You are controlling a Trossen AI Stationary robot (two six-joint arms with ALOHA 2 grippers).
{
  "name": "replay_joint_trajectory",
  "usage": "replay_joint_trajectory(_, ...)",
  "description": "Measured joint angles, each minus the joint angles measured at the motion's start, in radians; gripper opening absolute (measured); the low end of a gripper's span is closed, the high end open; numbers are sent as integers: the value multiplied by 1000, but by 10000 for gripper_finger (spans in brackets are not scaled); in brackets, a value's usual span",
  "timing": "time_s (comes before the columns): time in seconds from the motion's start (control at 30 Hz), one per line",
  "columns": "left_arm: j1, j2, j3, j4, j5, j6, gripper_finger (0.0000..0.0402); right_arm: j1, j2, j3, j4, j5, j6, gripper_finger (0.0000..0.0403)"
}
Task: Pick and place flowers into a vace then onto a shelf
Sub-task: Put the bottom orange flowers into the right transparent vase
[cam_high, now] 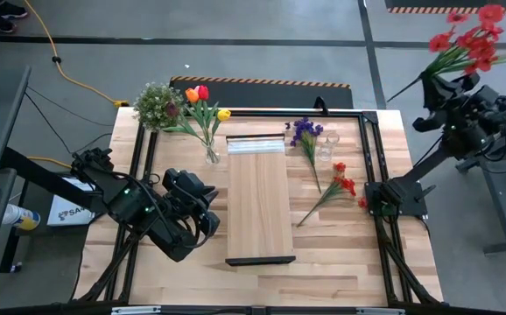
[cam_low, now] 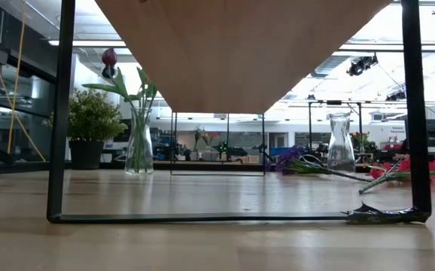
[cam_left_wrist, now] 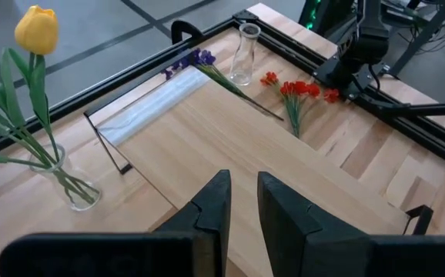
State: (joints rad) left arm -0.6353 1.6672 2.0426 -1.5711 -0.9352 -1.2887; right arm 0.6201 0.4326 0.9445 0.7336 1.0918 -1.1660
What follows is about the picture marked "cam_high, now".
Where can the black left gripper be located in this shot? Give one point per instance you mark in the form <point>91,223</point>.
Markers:
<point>183,186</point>

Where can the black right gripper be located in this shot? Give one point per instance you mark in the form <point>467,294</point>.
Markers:
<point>467,111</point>

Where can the clear glass vase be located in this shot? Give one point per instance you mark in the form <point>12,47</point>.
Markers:
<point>326,149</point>
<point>212,158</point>

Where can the large red flower bunch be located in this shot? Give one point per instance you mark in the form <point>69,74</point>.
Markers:
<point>476,48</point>

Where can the yellow artificial tulip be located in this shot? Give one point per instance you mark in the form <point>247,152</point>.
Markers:
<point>223,115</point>

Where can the dark maroon artificial tulip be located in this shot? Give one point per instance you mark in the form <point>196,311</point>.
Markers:
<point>172,109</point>

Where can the orange artificial tulip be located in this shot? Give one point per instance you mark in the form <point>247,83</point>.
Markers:
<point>191,95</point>

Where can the red artificial tulip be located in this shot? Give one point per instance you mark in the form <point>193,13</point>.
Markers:
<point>203,92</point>

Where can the purple artificial flower bunch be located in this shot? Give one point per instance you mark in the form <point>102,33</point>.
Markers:
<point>305,131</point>

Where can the small red flower bunch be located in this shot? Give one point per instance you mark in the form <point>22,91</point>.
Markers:
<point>342,184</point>

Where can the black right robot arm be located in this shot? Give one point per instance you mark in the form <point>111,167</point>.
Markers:
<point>415,175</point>

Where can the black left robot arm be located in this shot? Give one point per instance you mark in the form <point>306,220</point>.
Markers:
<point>135,205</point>

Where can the wooden board tray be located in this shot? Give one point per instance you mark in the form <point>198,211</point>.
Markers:
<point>259,201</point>

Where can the green potted plant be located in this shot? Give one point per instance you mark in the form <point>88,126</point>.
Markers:
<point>154,107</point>

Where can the black striped-edge floor mat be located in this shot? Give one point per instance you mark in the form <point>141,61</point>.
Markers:
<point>257,94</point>
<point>454,3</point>

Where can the black clamp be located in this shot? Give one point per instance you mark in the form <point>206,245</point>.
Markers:
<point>321,105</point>

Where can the gray metal stand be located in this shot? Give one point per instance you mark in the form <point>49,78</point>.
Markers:
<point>502,210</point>

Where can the white printed box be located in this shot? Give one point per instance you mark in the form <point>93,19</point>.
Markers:
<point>62,215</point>

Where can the black diagonal support bar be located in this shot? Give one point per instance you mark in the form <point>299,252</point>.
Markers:
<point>38,175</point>

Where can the white yellow spray can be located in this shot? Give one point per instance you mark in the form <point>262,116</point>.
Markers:
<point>21,217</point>

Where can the small white blue object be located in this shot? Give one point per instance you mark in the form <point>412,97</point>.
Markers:
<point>16,268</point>

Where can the person's shoe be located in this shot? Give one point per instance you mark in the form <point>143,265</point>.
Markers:
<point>14,9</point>
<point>3,25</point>

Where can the black table frame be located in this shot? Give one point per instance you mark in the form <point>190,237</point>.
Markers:
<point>257,113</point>

